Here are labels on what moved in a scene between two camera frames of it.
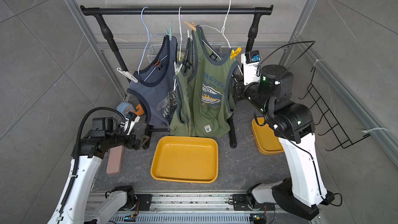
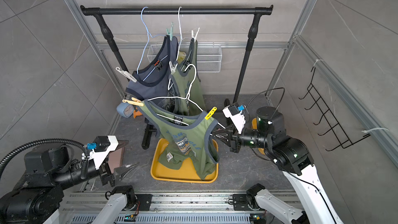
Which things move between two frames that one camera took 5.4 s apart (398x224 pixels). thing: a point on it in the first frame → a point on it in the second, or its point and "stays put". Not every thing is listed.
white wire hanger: x=223 y=31 → x=183 y=123
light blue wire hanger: x=148 y=36 stays put
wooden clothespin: x=193 y=26 → x=133 y=101
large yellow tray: x=186 y=158 stays put
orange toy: x=140 y=111 stays put
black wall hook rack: x=344 y=141 stays put
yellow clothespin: x=235 y=53 → x=208 y=116
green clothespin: x=170 y=33 stays put
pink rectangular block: x=115 y=162 stays put
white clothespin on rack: x=127 y=74 stays put
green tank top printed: x=211 y=114 → x=192 y=140
